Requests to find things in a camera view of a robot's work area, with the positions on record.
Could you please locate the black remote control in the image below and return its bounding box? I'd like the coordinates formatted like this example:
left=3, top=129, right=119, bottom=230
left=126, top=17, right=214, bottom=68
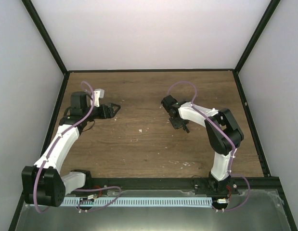
left=182, top=123, right=190, bottom=133

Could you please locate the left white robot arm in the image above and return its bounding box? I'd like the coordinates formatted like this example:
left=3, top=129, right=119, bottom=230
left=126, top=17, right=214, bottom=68
left=21, top=89, right=121, bottom=207

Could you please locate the left black frame post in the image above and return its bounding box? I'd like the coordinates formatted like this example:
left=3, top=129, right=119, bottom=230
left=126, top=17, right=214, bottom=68
left=21, top=0, right=68, bottom=76

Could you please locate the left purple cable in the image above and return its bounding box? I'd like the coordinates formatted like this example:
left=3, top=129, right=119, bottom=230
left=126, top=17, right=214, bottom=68
left=34, top=80, right=122, bottom=214

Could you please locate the black aluminium front rail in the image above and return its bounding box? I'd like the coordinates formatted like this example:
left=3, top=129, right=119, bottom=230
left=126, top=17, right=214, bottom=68
left=91, top=177, right=282, bottom=195

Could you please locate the purple cable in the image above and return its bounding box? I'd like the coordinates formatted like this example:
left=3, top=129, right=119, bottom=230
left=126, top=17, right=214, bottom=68
left=167, top=81, right=250, bottom=213
left=34, top=80, right=122, bottom=214

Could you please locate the right black frame post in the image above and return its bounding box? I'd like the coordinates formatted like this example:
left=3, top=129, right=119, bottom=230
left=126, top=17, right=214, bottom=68
left=234, top=0, right=280, bottom=73

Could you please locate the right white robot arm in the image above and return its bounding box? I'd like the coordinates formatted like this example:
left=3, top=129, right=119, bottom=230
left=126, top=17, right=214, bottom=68
left=161, top=95, right=244, bottom=194

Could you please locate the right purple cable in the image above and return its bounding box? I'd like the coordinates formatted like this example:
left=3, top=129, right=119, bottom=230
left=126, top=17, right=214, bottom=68
left=167, top=81, right=250, bottom=213

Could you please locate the light blue slotted cable duct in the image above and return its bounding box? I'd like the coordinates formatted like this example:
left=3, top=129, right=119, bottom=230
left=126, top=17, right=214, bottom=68
left=61, top=197, right=212, bottom=207

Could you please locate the black frame post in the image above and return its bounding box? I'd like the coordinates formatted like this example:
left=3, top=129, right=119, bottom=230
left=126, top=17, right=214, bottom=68
left=234, top=0, right=280, bottom=73
left=21, top=0, right=68, bottom=76

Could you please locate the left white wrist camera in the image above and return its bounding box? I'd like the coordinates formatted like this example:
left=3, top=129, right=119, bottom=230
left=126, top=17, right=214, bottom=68
left=93, top=89, right=104, bottom=107

